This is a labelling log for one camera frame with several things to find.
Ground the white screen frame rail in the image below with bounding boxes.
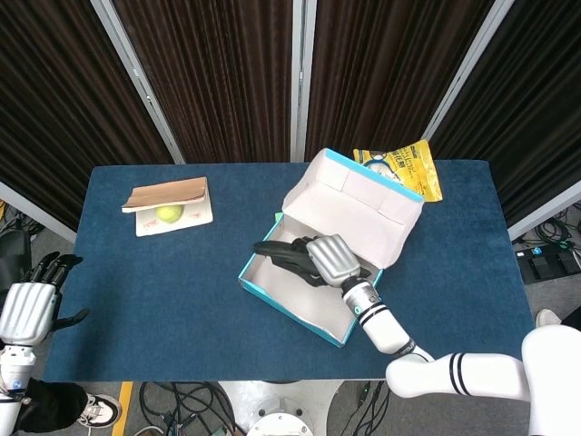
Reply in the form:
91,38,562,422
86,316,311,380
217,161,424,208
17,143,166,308
507,181,581,242
0,181,77,245

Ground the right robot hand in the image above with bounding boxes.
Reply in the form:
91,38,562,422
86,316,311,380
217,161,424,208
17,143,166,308
271,233,371,288

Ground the white screen frame post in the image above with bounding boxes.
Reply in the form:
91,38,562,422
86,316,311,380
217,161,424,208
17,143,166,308
421,0,518,142
90,0,186,164
290,0,318,164

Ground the dark brown pleated screen panel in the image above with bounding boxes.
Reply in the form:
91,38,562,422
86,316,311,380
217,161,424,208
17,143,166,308
113,0,300,164
0,0,176,231
304,0,496,163
428,0,581,228

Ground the black glossy object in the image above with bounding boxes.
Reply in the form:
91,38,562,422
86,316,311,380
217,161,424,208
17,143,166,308
252,239,303,267

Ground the light blue cardboard box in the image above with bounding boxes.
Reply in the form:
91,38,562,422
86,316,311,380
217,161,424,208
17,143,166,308
237,147,426,349

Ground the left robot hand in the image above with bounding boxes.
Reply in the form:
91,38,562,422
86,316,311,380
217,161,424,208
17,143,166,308
0,253,91,346

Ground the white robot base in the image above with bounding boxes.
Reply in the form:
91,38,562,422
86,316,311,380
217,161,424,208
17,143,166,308
217,380,342,436

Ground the white and black sneaker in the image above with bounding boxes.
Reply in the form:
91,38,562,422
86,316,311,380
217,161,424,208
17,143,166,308
79,393,123,428

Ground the yellow snack bag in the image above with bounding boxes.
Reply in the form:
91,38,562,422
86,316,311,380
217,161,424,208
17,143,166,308
352,138,444,203

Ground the brown and white book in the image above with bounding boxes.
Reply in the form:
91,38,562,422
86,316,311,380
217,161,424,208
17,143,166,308
121,176,214,238

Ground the dark blue table cloth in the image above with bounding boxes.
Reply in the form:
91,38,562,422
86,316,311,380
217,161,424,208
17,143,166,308
41,158,536,382

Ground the yellow-green tennis ball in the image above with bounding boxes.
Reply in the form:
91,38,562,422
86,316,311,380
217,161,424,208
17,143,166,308
155,204,184,223

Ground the yellow floor tape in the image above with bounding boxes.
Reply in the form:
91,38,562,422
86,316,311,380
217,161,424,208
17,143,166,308
111,381,135,436

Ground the plain white shoe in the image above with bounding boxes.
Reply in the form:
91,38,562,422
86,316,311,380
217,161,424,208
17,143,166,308
535,308,564,328

